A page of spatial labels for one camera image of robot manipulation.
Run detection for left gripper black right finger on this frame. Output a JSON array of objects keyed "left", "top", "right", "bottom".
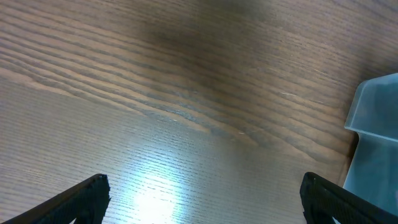
[{"left": 300, "top": 172, "right": 397, "bottom": 224}]

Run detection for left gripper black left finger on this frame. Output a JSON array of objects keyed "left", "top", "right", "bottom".
[{"left": 3, "top": 174, "right": 111, "bottom": 224}]

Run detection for clear plastic storage bin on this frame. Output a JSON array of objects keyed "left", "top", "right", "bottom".
[{"left": 343, "top": 73, "right": 397, "bottom": 215}]

